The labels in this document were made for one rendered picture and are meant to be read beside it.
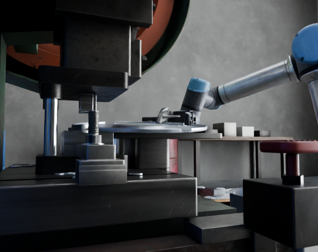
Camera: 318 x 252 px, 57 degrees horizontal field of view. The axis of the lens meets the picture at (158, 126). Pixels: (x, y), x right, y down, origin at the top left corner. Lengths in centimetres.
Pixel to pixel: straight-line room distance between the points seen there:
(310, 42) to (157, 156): 53
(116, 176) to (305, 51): 67
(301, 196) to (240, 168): 451
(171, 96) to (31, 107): 191
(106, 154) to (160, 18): 79
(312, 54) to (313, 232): 58
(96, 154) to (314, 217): 28
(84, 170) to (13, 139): 358
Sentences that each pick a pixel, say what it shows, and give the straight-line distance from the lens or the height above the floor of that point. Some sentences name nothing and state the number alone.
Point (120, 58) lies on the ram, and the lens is 59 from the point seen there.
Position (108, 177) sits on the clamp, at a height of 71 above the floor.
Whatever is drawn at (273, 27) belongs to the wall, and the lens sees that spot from 571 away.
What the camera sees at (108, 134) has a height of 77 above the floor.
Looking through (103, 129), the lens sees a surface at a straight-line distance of 53.
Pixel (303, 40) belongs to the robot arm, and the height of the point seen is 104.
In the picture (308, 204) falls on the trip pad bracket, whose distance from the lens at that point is 40.
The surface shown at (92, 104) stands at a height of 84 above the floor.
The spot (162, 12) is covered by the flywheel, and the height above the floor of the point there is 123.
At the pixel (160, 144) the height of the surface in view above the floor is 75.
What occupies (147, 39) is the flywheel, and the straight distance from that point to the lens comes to 107.
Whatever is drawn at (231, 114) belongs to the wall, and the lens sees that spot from 480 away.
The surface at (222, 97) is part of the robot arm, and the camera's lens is 111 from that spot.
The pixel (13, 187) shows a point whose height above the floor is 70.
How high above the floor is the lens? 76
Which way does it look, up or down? 3 degrees up
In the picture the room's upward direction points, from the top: straight up
